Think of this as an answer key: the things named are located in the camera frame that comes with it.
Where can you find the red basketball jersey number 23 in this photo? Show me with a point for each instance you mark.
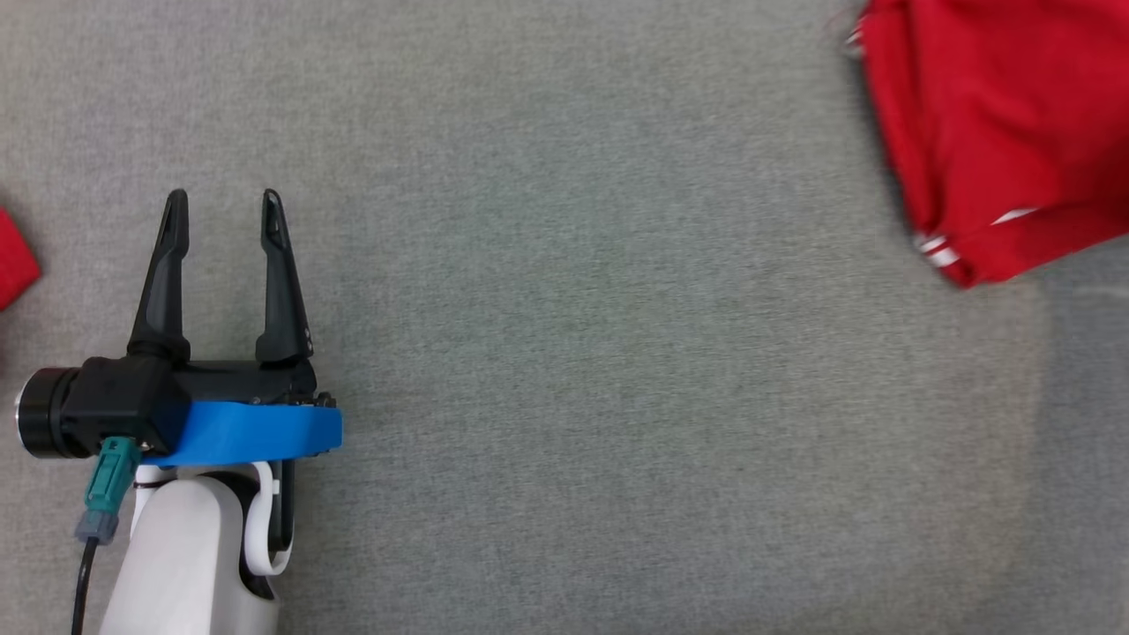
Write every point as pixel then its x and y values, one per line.
pixel 1005 115

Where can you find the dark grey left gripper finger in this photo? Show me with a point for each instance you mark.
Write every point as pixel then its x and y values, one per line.
pixel 282 300
pixel 163 300

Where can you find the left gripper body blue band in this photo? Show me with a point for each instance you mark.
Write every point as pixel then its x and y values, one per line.
pixel 247 432

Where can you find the red shorts white trim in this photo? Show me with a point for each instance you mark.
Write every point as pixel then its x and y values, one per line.
pixel 13 260

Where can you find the green left camera connector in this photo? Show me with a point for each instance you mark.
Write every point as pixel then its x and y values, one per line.
pixel 110 485

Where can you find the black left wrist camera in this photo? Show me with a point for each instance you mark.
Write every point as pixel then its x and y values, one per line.
pixel 115 406

